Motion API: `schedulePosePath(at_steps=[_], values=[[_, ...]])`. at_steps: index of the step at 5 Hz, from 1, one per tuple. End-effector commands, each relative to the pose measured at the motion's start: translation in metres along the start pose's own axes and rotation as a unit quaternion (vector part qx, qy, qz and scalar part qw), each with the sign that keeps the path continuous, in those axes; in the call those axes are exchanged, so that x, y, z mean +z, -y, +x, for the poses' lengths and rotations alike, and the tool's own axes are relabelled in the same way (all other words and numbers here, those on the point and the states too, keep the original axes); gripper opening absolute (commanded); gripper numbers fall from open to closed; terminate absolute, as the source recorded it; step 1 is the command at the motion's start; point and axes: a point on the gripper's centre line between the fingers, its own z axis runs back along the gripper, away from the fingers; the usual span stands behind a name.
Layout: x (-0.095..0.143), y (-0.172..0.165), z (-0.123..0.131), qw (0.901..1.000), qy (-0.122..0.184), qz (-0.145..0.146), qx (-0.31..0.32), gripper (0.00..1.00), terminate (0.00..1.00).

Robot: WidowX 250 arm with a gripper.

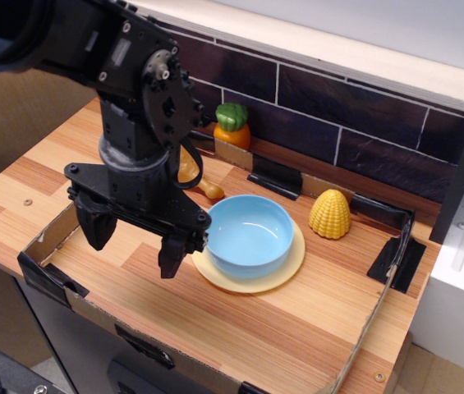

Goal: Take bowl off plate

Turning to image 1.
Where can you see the cardboard tray border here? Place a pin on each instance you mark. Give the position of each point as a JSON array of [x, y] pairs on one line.
[[339, 325]]

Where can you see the light blue bowl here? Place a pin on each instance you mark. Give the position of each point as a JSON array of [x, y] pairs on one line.
[[250, 236]]

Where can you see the pale yellow plate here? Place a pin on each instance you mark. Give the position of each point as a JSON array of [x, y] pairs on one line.
[[284, 273]]

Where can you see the yellow toy corn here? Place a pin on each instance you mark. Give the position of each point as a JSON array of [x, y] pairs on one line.
[[330, 215]]

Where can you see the toy chicken drumstick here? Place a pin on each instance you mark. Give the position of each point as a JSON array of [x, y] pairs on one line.
[[191, 174]]

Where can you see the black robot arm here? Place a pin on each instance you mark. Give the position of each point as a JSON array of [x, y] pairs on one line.
[[147, 107]]

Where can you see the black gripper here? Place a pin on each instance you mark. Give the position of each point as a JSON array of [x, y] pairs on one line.
[[101, 197]]

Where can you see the orange toy carrot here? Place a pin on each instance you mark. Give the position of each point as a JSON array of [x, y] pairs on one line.
[[232, 126]]

